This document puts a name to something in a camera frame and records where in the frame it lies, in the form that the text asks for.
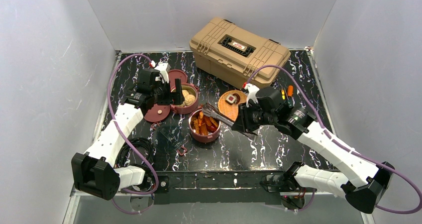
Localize steamed bun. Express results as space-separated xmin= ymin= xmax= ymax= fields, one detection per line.
xmin=184 ymin=94 xmax=196 ymax=106
xmin=182 ymin=90 xmax=190 ymax=97

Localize metal food tongs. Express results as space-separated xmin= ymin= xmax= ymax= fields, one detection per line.
xmin=202 ymin=103 xmax=234 ymax=128

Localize red steel lunch bowl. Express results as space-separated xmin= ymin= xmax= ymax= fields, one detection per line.
xmin=170 ymin=83 xmax=199 ymax=114
xmin=189 ymin=108 xmax=221 ymax=143

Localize fried chicken pieces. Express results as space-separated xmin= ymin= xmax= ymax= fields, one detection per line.
xmin=191 ymin=115 xmax=209 ymax=136

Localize red sausage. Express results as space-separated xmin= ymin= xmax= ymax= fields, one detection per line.
xmin=207 ymin=125 xmax=218 ymax=133

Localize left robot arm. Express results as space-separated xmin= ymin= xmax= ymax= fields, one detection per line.
xmin=71 ymin=63 xmax=184 ymax=200

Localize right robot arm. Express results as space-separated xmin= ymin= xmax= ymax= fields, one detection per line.
xmin=231 ymin=84 xmax=393 ymax=214

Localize red lunch box clip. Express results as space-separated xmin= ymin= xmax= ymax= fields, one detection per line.
xmin=176 ymin=145 xmax=187 ymax=156

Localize red round lid front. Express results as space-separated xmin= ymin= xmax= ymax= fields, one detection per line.
xmin=144 ymin=104 xmax=171 ymax=123

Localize red round lid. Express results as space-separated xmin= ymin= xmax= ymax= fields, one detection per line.
xmin=168 ymin=69 xmax=188 ymax=86
xmin=144 ymin=104 xmax=171 ymax=123

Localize red round lid rear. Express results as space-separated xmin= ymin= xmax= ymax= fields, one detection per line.
xmin=168 ymin=69 xmax=188 ymax=86

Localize sushi roll piece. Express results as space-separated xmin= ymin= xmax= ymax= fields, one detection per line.
xmin=225 ymin=93 xmax=240 ymax=105

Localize orange green screwdriver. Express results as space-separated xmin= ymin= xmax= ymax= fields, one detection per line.
xmin=286 ymin=85 xmax=295 ymax=105

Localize dark transparent round lid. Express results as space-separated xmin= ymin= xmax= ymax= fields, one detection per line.
xmin=152 ymin=124 xmax=184 ymax=154

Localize tan plastic toolbox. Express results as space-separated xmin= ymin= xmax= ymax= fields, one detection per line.
xmin=189 ymin=17 xmax=291 ymax=89

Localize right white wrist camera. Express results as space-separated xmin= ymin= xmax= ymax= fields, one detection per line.
xmin=242 ymin=82 xmax=260 ymax=107

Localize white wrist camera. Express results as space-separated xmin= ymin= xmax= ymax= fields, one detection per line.
xmin=242 ymin=82 xmax=260 ymax=107
xmin=149 ymin=61 xmax=170 ymax=83

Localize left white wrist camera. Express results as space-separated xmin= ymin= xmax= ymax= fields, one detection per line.
xmin=149 ymin=61 xmax=170 ymax=83

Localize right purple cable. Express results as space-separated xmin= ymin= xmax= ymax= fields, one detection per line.
xmin=245 ymin=65 xmax=422 ymax=215

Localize coiled black cable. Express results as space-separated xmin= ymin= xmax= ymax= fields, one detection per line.
xmin=117 ymin=137 xmax=155 ymax=172

